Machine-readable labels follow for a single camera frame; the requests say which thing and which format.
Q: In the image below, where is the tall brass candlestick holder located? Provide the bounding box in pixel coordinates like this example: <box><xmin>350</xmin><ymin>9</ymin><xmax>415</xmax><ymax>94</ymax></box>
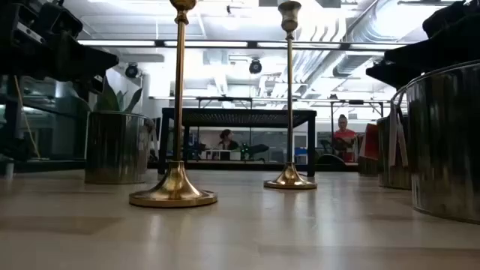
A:
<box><xmin>263</xmin><ymin>0</ymin><xmax>318</xmax><ymax>191</ymax></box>

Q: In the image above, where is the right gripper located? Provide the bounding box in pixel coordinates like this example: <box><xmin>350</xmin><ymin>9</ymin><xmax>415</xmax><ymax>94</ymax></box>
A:
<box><xmin>365</xmin><ymin>0</ymin><xmax>480</xmax><ymax>90</ymax></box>

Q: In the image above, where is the silver ventilation duct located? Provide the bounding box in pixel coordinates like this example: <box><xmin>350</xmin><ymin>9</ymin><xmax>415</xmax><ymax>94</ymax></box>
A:
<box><xmin>329</xmin><ymin>0</ymin><xmax>425</xmax><ymax>78</ymax></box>

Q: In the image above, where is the yellow cord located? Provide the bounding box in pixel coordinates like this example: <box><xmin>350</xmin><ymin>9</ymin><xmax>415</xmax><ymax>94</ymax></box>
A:
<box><xmin>13</xmin><ymin>76</ymin><xmax>41</xmax><ymax>158</ymax></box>

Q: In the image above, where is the long ceiling light strip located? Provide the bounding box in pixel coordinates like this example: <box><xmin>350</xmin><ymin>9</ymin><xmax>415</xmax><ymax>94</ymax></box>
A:
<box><xmin>76</xmin><ymin>38</ymin><xmax>410</xmax><ymax>50</ymax></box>

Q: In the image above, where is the black metal frame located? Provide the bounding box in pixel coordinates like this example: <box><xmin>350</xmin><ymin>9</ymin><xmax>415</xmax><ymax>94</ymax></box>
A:
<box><xmin>328</xmin><ymin>97</ymin><xmax>386</xmax><ymax>161</ymax></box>

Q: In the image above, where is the black perforated riser shelf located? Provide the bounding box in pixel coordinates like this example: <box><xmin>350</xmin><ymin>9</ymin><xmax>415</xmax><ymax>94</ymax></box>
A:
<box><xmin>157</xmin><ymin>107</ymin><xmax>318</xmax><ymax>178</ymax></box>

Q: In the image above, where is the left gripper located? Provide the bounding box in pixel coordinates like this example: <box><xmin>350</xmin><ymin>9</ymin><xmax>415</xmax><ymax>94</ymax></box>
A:
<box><xmin>0</xmin><ymin>0</ymin><xmax>120</xmax><ymax>95</ymax></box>

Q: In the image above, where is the person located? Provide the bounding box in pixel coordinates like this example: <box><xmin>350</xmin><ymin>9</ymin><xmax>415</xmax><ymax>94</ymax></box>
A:
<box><xmin>331</xmin><ymin>113</ymin><xmax>359</xmax><ymax>163</ymax></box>
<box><xmin>217</xmin><ymin>128</ymin><xmax>240</xmax><ymax>152</ymax></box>

